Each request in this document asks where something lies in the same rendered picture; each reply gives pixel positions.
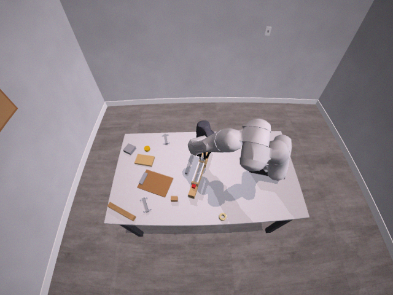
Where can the tan rectangular block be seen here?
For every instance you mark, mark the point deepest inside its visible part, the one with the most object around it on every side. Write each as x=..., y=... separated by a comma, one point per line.
x=146, y=160

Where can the brown flat board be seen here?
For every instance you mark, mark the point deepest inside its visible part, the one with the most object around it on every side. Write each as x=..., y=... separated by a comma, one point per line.
x=155, y=183

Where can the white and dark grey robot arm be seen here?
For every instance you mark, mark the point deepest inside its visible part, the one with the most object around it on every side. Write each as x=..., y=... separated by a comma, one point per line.
x=257, y=152

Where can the brown wooden stick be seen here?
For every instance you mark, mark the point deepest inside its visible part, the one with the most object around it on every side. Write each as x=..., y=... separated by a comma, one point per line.
x=121, y=211

